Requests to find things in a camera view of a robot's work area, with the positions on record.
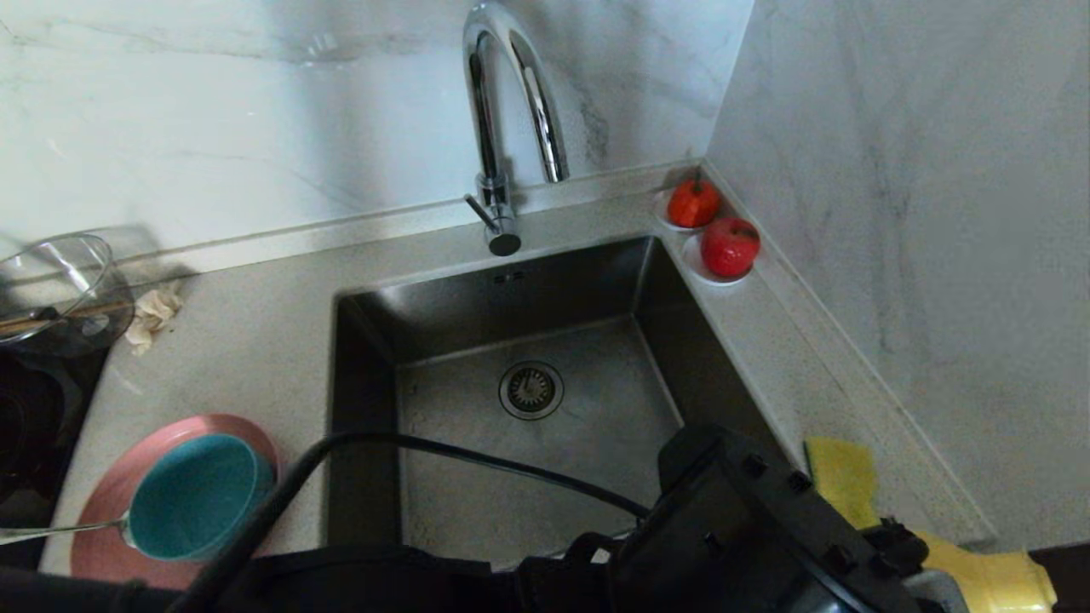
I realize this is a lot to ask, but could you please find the teal bowl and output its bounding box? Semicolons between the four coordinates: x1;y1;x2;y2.
128;433;278;561

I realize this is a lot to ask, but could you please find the red apple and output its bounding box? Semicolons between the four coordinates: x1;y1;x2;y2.
700;216;761;279

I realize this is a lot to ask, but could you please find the brown wooden stick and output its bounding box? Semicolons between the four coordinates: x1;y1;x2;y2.
0;302;129;338

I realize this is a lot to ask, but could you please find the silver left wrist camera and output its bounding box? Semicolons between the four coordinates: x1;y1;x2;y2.
903;569;972;613

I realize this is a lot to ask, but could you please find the round metal drain strainer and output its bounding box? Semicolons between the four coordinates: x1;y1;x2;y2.
498;360;565;421

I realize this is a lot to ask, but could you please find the metal spoon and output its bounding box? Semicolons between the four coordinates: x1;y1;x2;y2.
0;509;141;550

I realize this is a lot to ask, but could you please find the yellow green sponge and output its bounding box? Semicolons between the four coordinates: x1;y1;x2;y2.
804;436;884;530

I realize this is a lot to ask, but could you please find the yellow capped dish soap bottle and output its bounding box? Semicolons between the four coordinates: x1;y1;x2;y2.
915;530;1058;613

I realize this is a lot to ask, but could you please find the black stove top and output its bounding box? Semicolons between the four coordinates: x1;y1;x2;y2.
0;345;112;571

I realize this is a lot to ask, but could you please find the pink plate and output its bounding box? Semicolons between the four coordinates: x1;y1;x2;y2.
70;414;282;593

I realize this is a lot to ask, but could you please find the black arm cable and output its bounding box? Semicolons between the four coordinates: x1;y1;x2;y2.
166;430;652;613

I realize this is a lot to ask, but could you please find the crumpled beige tissue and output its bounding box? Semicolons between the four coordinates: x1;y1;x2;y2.
126;284;185;357

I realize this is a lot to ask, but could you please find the stainless steel sink basin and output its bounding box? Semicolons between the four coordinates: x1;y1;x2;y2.
322;236;797;613

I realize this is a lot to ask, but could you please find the chrome gooseneck faucet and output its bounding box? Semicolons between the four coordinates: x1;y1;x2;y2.
462;0;570;258

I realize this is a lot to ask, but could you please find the clear glass bowl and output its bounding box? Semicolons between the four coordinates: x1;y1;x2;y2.
0;234;137;358

